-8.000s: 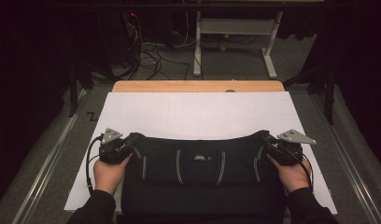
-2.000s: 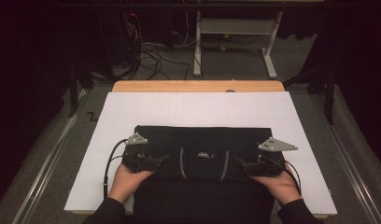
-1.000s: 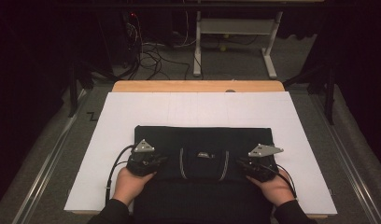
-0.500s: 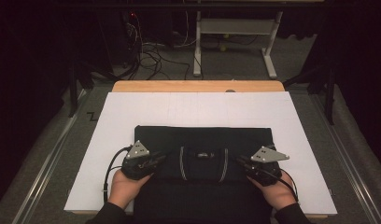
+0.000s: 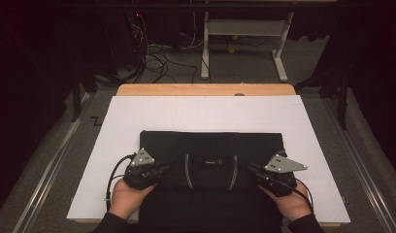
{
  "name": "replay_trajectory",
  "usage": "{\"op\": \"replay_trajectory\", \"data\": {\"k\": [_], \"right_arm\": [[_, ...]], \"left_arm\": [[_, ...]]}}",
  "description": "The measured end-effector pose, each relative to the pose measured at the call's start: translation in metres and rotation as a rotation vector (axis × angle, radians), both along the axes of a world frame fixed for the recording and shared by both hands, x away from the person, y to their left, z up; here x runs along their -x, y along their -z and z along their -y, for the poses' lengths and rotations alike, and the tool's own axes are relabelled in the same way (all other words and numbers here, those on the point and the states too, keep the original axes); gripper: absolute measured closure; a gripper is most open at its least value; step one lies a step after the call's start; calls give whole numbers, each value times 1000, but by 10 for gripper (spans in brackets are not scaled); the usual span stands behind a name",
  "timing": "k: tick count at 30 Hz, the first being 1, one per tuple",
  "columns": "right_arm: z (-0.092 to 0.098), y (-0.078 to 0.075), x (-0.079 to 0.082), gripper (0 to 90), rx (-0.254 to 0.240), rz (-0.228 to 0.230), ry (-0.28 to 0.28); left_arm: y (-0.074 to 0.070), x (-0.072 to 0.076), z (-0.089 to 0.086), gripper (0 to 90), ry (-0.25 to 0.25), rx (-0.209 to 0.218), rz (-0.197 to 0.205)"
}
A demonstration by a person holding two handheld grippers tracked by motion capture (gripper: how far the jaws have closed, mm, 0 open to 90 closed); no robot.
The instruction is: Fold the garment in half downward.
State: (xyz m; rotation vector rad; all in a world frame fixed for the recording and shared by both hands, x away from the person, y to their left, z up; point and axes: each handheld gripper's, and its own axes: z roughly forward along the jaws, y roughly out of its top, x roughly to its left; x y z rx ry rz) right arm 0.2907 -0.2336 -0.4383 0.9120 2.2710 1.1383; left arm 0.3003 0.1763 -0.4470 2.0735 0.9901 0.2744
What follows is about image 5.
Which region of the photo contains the person's right hand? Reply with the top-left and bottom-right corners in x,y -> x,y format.
258,184 -> 313,223

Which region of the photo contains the black tripod stand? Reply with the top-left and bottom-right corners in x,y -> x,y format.
294,62 -> 349,131

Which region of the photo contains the metal floor rail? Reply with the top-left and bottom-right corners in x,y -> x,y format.
321,96 -> 396,233
11,92 -> 91,233

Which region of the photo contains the navy knit vest white trim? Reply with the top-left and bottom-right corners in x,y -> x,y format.
139,130 -> 284,227

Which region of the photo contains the white metal table frame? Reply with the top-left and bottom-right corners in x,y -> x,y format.
200,11 -> 296,83

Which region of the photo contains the right hand-held gripper cable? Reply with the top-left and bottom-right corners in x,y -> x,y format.
277,177 -> 315,216

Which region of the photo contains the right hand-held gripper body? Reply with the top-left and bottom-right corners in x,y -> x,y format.
257,150 -> 309,198

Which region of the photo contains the hand-held gripper cable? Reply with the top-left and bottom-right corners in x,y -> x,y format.
277,177 -> 315,216
105,153 -> 136,212

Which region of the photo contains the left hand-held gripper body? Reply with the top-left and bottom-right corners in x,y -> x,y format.
122,148 -> 164,191

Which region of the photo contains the left hand-held gripper cable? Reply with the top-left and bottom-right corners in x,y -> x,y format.
105,153 -> 136,212

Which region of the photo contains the white table cover sheet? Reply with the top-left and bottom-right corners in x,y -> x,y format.
66,94 -> 351,225

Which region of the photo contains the tangle of floor cables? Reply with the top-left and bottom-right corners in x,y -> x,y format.
130,12 -> 200,84

